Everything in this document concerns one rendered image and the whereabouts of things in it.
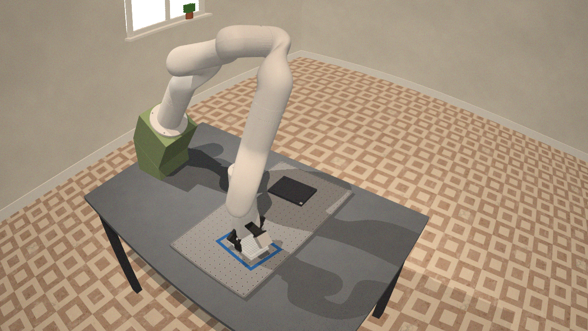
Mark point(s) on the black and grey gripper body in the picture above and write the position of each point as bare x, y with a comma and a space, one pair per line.
239, 224

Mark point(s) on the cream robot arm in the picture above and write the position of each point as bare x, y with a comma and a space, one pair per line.
194, 64

